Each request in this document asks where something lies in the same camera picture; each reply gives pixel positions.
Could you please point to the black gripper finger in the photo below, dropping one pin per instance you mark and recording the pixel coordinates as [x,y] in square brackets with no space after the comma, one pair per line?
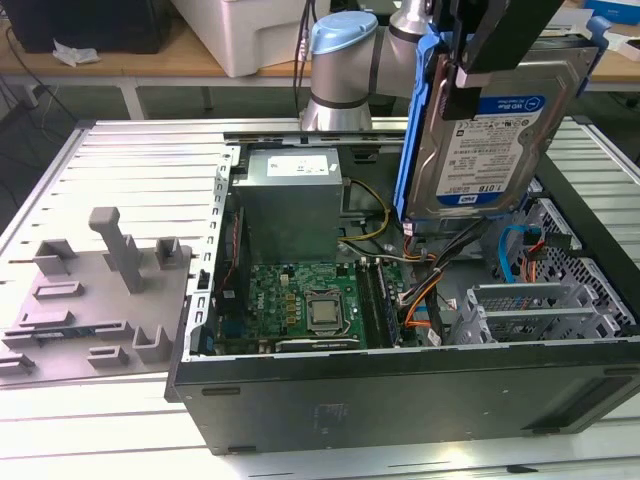
[500,35]

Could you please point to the hard disk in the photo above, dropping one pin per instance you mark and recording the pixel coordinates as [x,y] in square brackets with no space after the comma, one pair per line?
[490,150]

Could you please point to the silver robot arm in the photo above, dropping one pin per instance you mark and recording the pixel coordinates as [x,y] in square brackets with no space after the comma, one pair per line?
[350,75]

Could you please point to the blue cardboard box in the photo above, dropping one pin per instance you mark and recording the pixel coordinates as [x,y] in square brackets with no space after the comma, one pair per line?
[620,10]

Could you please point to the white plastic box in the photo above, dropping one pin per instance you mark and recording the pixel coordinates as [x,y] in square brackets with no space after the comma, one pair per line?
[240,35]

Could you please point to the grey power supply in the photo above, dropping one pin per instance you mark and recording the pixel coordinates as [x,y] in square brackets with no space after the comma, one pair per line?
[285,220]

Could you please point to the black RAM stick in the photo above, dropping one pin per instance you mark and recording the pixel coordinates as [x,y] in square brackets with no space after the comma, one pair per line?
[371,305]

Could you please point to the silver CPU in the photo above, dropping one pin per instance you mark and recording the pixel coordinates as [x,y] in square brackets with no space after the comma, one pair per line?
[326,311]

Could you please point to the wooden desk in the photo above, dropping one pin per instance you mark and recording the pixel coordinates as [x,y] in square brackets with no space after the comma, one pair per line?
[165,60]

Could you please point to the CPU socket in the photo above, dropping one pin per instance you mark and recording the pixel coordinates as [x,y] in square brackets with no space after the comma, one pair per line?
[325,330]

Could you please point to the green motherboard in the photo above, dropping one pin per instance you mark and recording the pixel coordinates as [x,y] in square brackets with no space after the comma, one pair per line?
[272,295]

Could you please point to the black graphics card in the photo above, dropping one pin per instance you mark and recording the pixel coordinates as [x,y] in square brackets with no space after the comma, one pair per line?
[320,345]

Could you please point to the black PC case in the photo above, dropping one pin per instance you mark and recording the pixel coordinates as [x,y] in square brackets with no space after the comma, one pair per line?
[400,410]

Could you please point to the large black box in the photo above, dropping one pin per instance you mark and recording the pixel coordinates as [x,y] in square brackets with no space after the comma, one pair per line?
[90,25]

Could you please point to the crumpled white paper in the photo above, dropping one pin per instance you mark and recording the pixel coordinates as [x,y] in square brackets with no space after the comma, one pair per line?
[75,54]

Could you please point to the grey parts rack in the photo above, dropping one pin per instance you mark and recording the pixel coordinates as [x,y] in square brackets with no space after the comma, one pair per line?
[100,310]

